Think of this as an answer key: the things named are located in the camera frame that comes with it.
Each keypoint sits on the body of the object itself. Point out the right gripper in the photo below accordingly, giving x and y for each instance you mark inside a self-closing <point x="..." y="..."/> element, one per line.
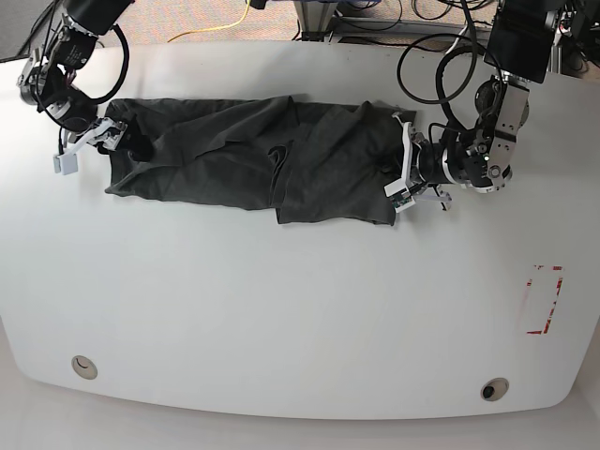
<point x="108" y="133"/>

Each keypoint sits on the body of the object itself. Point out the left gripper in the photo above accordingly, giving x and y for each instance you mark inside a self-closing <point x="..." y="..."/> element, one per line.
<point x="418" y="156"/>

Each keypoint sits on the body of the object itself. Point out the dark grey t-shirt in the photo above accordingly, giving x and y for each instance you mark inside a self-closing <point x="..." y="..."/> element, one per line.
<point x="309" y="162"/>

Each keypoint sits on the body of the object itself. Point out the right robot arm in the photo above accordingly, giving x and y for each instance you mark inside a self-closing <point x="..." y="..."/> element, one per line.
<point x="47" y="80"/>

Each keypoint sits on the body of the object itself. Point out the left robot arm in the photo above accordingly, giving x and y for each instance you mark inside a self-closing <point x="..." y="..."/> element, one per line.
<point x="478" y="157"/>

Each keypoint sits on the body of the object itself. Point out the red tape rectangle marking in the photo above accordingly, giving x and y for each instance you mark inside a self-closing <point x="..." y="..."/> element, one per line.
<point x="541" y="297"/>

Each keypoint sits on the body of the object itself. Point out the right table grommet hole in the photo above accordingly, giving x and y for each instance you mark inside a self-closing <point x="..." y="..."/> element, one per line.
<point x="495" y="389"/>

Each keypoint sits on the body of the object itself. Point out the table grommet hole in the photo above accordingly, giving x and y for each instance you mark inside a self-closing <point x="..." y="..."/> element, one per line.
<point x="84" y="367"/>
<point x="495" y="389"/>

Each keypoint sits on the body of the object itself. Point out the left table grommet hole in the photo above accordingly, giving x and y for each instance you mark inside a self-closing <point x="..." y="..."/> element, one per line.
<point x="84" y="367"/>

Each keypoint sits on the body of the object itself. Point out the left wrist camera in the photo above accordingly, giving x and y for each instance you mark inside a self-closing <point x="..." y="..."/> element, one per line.
<point x="399" y="195"/>

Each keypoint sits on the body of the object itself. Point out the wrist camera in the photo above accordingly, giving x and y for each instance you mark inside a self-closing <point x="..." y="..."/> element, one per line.
<point x="65" y="164"/>
<point x="399" y="195"/>

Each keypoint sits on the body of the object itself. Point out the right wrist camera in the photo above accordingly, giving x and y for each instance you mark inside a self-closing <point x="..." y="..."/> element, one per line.
<point x="65" y="164"/>

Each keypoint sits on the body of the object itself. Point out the aluminium frame stand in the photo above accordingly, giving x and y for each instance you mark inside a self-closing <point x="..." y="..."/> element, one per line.
<point x="328" y="19"/>

